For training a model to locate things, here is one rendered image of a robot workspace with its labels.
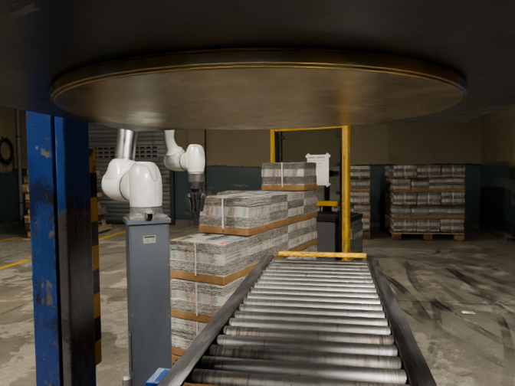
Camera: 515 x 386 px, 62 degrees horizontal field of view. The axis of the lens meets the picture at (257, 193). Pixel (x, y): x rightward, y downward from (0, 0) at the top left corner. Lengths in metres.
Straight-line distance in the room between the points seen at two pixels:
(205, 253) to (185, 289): 0.26
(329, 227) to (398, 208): 3.80
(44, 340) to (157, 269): 1.27
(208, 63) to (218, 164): 9.40
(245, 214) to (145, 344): 0.91
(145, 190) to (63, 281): 1.28
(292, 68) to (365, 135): 9.11
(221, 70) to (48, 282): 0.68
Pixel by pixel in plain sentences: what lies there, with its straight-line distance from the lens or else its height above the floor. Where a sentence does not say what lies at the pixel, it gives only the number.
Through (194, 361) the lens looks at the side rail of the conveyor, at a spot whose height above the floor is 0.80.
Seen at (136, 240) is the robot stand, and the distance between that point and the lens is 2.10.
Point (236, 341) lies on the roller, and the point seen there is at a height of 0.79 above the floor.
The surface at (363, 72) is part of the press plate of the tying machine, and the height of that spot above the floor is 1.29.
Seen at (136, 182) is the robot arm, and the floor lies 1.17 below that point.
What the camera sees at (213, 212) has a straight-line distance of 2.71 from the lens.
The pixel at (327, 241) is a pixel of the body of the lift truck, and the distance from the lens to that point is 4.05.
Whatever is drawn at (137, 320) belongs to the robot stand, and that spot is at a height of 0.52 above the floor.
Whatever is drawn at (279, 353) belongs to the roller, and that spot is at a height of 0.80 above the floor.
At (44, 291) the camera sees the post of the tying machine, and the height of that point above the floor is 1.01.
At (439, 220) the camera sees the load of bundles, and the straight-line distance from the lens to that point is 7.90.
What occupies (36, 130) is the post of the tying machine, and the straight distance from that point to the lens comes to 0.88.
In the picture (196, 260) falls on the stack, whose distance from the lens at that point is 2.47.
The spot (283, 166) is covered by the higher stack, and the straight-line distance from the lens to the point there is 3.42.
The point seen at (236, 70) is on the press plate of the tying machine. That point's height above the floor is 1.29.
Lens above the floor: 1.23
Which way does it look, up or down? 3 degrees down
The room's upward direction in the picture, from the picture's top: 1 degrees counter-clockwise
